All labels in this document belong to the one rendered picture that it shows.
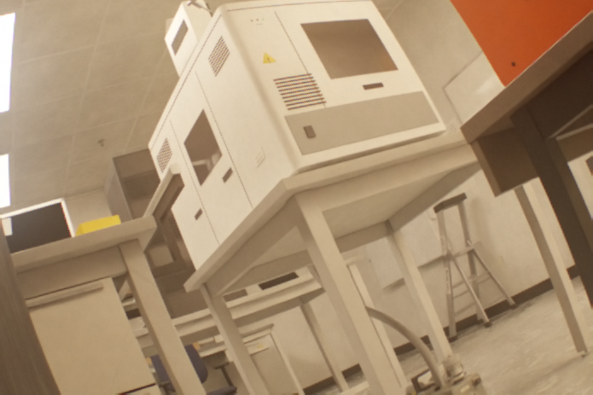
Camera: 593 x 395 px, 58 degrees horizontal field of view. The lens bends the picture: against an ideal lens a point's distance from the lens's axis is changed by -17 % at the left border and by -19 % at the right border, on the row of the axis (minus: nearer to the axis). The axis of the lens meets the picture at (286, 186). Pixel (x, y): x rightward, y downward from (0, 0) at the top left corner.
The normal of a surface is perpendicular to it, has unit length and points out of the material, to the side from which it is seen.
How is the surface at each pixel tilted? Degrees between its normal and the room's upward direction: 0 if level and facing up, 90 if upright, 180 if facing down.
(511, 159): 90
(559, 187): 90
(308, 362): 90
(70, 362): 90
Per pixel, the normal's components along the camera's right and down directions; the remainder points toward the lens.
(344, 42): 0.40, -0.41
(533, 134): -0.83, 0.23
